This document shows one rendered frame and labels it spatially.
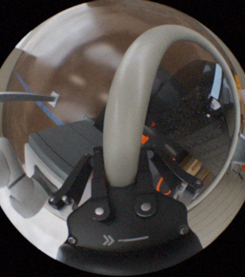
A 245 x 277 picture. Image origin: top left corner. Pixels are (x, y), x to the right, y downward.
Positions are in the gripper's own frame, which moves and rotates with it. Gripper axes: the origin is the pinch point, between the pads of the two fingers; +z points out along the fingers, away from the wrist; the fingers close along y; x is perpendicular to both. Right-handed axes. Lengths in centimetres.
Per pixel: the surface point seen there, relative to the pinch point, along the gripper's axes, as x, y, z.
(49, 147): -2.8, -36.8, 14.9
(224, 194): -341, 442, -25
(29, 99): 47, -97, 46
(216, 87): 17.9, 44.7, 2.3
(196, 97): 11.9, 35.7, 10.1
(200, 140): -10.7, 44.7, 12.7
